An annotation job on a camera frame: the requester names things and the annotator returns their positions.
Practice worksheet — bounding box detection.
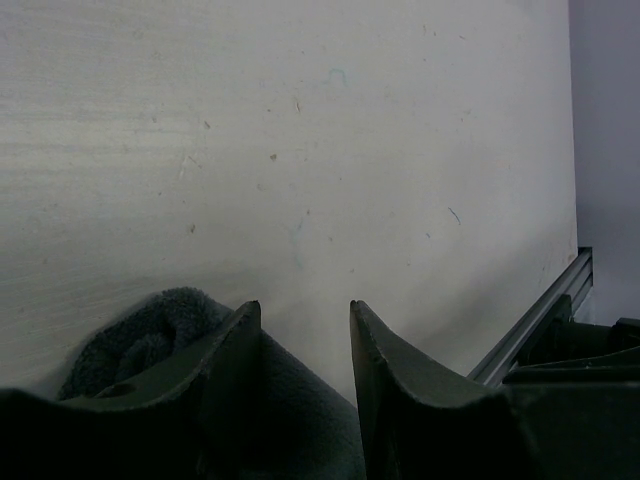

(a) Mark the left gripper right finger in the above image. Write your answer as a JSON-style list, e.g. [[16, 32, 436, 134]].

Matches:
[[350, 301, 639, 479]]

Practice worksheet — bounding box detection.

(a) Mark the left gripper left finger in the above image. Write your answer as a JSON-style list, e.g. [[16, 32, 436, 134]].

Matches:
[[1, 301, 261, 479]]

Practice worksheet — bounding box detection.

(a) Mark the purple and black towel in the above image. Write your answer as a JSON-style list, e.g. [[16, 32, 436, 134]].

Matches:
[[56, 287, 366, 479]]

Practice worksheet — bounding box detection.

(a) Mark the aluminium mounting rail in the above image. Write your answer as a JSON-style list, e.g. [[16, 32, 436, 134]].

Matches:
[[467, 247, 593, 386]]

